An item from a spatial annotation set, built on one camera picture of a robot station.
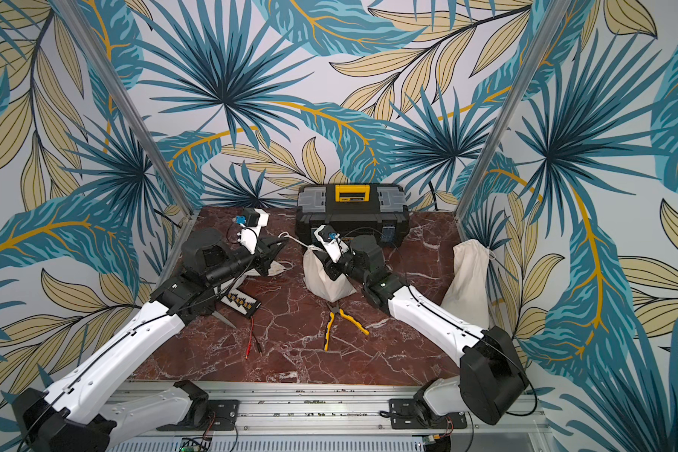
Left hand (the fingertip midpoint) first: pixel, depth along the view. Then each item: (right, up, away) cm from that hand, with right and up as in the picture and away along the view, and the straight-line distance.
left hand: (285, 242), depth 67 cm
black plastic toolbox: (+18, +11, +28) cm, 35 cm away
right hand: (+3, -4, +7) cm, 8 cm away
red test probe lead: (-15, -32, +18) cm, 40 cm away
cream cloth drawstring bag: (+7, -12, +13) cm, 19 cm away
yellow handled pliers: (+12, -22, +25) cm, 35 cm away
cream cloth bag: (+51, -16, +16) cm, 55 cm away
